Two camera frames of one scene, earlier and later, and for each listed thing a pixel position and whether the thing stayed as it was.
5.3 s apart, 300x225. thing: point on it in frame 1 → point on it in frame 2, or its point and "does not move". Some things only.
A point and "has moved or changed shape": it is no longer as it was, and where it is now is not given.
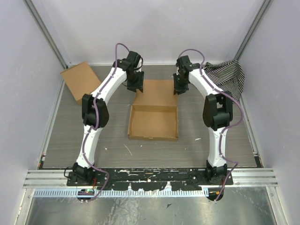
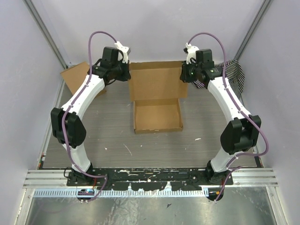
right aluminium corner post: x=252 y=29 does not move
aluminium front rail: x=242 y=177 does not move
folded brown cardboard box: x=81 y=80 does not move
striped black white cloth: x=228 y=76 does not move
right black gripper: x=177 y=89 → x=184 y=76
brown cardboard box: x=153 y=114 has moved or changed shape
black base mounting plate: x=153 y=179 does not move
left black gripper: x=138 y=85 → x=126 y=76
